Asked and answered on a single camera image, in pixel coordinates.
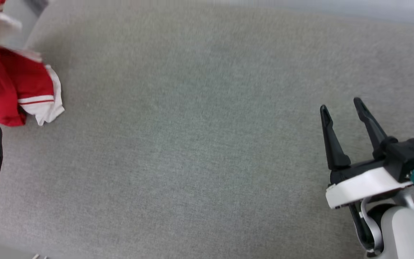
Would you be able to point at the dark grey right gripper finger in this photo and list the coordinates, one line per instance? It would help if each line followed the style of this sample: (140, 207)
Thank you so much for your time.
(371, 126)
(333, 147)

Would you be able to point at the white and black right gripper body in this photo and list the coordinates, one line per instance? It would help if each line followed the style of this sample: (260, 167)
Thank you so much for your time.
(363, 185)

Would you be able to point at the grey fabric sofa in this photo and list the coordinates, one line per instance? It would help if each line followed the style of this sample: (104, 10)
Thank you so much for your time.
(192, 144)

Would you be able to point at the red and white basketball jersey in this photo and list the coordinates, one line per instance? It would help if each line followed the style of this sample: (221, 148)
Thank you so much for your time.
(11, 77)

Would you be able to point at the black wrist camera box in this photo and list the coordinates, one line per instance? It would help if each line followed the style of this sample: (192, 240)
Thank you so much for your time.
(410, 156)

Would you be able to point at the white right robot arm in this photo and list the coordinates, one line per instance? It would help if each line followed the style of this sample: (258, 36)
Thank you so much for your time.
(404, 230)

